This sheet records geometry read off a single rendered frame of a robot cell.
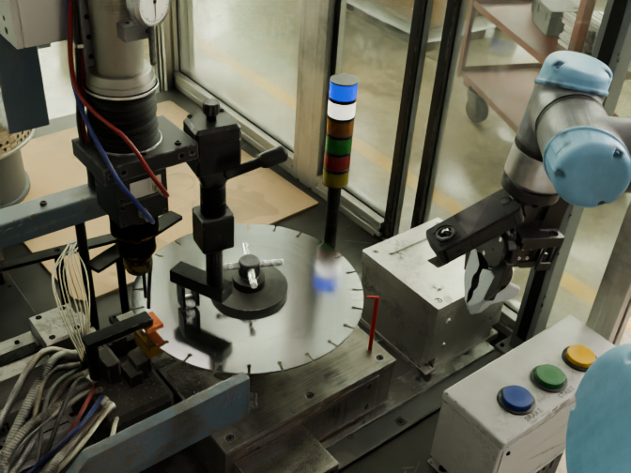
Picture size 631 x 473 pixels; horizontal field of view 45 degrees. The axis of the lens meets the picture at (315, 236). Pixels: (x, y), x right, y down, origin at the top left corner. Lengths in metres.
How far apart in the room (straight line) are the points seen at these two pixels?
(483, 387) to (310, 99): 0.78
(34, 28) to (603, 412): 0.62
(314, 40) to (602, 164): 0.90
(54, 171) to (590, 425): 1.46
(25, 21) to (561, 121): 0.54
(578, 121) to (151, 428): 0.55
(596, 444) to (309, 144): 1.25
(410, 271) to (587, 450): 0.77
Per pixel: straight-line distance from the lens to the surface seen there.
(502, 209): 0.94
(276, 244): 1.20
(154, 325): 1.03
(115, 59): 0.81
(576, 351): 1.17
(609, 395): 0.50
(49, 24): 0.84
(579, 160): 0.77
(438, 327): 1.22
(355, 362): 1.15
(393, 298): 1.27
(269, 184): 1.71
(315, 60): 1.58
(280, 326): 1.05
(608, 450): 0.49
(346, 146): 1.27
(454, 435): 1.10
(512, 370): 1.13
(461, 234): 0.93
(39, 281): 1.49
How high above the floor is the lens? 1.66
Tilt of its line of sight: 36 degrees down
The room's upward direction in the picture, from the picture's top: 4 degrees clockwise
